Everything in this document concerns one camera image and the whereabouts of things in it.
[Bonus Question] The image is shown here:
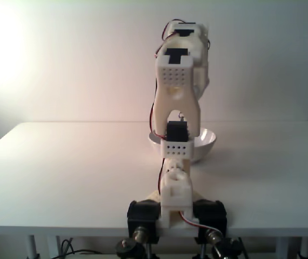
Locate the white ceramic bowl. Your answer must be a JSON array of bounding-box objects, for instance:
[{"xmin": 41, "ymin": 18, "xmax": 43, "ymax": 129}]
[{"xmin": 148, "ymin": 128, "xmax": 218, "ymax": 164}]

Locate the black table clamp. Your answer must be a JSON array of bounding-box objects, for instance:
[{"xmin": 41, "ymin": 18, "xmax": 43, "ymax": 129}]
[
  {"xmin": 193, "ymin": 199, "xmax": 228, "ymax": 248},
  {"xmin": 126, "ymin": 199, "xmax": 162, "ymax": 245}
]

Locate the red white base lead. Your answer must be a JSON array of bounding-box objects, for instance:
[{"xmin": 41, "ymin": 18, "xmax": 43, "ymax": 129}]
[{"xmin": 178, "ymin": 210, "xmax": 223, "ymax": 233}]

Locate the white table leg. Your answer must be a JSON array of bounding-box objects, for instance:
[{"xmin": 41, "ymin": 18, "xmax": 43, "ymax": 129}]
[
  {"xmin": 297, "ymin": 237, "xmax": 308, "ymax": 259},
  {"xmin": 274, "ymin": 237, "xmax": 290, "ymax": 259},
  {"xmin": 47, "ymin": 236, "xmax": 60, "ymax": 259},
  {"xmin": 26, "ymin": 235, "xmax": 40, "ymax": 259}
]

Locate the red white gripper servo cable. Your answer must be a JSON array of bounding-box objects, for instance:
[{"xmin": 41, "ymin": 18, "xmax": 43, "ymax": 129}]
[{"xmin": 153, "ymin": 18, "xmax": 212, "ymax": 59}]

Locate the red upper arm cable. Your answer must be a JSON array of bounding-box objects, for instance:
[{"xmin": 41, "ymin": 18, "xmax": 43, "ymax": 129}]
[{"xmin": 149, "ymin": 99, "xmax": 168, "ymax": 141}]

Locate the red shoulder cable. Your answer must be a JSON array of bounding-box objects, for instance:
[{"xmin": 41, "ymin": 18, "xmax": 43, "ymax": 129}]
[{"xmin": 156, "ymin": 159, "xmax": 166, "ymax": 195}]

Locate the black cable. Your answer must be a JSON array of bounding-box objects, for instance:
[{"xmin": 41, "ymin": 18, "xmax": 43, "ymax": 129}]
[{"xmin": 58, "ymin": 238, "xmax": 104, "ymax": 259}]

